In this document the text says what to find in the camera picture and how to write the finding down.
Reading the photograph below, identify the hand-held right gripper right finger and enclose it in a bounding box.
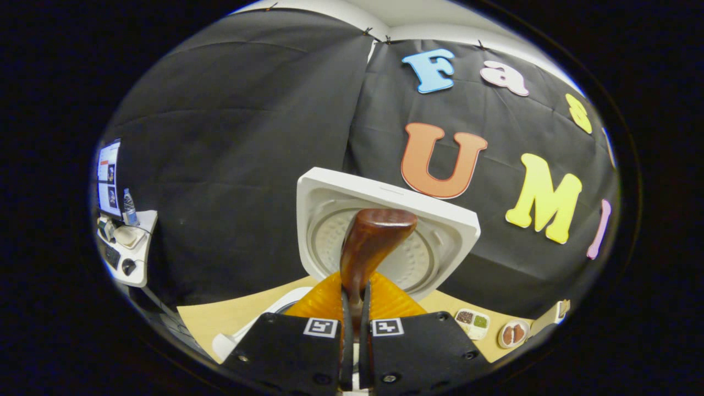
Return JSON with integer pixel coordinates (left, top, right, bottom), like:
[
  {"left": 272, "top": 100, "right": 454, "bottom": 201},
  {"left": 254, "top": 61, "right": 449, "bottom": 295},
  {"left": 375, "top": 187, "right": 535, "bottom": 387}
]
[{"left": 360, "top": 271, "right": 493, "bottom": 394}]

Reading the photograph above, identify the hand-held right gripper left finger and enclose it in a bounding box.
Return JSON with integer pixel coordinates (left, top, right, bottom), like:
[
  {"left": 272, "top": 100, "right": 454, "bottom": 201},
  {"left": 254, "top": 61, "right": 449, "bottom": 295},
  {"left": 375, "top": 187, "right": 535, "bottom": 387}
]
[{"left": 223, "top": 271, "right": 354, "bottom": 394}]

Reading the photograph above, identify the brown wooden spoon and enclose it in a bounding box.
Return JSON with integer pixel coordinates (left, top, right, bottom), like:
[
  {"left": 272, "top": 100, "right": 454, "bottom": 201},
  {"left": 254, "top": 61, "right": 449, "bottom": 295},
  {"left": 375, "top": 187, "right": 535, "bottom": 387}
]
[{"left": 339, "top": 207, "right": 419, "bottom": 337}]

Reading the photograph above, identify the white rice cooker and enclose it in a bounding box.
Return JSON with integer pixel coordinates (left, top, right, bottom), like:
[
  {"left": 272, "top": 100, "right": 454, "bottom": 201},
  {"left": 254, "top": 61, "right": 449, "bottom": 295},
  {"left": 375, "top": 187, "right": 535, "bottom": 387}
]
[{"left": 212, "top": 167, "right": 482, "bottom": 364}]

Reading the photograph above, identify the white divided grain dish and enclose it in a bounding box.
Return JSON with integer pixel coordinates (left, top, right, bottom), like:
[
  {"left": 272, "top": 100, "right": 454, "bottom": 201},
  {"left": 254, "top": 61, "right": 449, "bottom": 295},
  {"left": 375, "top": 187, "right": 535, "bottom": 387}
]
[{"left": 454, "top": 309, "right": 491, "bottom": 340}]

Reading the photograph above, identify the white round plate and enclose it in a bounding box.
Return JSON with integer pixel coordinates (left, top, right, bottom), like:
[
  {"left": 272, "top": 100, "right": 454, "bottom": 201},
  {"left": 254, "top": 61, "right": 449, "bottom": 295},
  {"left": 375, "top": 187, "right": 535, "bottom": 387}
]
[{"left": 498, "top": 320, "right": 530, "bottom": 349}]

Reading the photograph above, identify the white toaster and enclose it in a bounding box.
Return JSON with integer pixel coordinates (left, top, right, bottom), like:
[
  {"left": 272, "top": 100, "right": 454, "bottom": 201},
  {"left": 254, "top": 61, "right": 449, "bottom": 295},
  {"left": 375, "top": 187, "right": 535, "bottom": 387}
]
[{"left": 529, "top": 300, "right": 571, "bottom": 337}]

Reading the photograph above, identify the black backdrop cloth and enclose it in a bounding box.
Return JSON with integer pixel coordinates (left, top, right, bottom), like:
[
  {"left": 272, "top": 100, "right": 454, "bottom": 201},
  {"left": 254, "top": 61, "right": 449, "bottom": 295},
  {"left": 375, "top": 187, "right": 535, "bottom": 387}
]
[{"left": 102, "top": 8, "right": 622, "bottom": 325}]

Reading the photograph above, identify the white side desk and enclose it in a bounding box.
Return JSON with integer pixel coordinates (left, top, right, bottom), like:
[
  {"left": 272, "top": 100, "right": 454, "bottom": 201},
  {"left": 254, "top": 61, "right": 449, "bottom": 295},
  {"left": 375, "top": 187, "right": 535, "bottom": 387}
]
[{"left": 96, "top": 211, "right": 158, "bottom": 288}]

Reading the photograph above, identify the water bottle blue label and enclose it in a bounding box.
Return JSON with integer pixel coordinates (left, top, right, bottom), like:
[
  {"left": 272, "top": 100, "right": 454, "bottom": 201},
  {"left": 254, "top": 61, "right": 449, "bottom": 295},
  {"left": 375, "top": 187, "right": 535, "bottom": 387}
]
[{"left": 122, "top": 189, "right": 138, "bottom": 226}]

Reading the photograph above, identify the computer monitor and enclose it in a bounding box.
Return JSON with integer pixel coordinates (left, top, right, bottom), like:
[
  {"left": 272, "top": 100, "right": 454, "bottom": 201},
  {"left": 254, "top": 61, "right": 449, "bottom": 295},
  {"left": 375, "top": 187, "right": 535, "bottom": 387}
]
[{"left": 97, "top": 139, "right": 122, "bottom": 219}]

